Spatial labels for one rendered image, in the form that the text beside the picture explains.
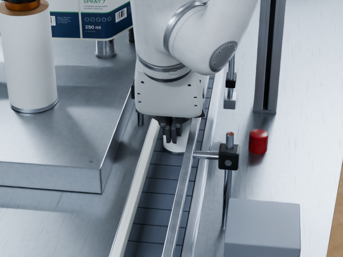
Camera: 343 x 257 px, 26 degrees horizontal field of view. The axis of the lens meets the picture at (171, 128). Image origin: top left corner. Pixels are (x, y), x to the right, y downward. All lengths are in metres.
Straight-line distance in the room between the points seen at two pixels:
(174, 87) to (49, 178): 0.29
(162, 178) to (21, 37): 0.35
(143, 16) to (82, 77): 0.54
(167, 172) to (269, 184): 0.18
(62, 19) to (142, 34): 0.56
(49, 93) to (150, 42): 0.42
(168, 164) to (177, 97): 0.16
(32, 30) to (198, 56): 0.45
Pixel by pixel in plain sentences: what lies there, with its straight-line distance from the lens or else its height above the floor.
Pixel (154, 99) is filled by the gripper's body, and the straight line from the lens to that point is 1.08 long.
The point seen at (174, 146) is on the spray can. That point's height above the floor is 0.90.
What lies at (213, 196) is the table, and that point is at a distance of 1.21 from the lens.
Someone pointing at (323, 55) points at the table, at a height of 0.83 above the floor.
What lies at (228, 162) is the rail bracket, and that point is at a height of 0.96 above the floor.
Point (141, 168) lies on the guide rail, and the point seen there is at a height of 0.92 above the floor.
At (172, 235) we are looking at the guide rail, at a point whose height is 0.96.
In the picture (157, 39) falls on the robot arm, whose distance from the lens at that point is 0.95.
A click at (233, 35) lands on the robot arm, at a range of 0.91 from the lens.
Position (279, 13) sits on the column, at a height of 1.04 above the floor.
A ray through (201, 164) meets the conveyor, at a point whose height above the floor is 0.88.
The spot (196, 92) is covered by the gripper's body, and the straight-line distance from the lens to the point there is 1.06.
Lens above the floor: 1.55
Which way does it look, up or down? 31 degrees down
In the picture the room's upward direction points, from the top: straight up
